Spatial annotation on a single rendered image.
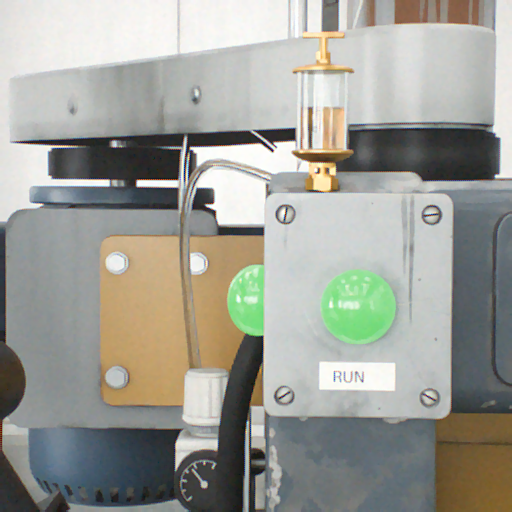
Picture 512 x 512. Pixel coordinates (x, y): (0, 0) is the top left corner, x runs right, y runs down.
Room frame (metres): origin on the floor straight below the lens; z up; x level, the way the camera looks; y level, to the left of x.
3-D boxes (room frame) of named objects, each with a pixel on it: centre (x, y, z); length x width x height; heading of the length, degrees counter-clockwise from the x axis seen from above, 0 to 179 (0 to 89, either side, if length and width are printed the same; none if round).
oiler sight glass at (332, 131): (0.60, -0.03, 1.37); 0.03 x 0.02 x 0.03; 89
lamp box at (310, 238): (0.54, -0.04, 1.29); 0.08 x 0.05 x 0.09; 89
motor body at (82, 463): (1.06, 0.11, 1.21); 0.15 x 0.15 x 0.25
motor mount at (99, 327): (0.97, 0.04, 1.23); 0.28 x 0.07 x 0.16; 89
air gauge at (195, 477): (0.77, 0.03, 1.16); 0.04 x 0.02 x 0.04; 89
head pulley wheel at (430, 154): (0.72, -0.09, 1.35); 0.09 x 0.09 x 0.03
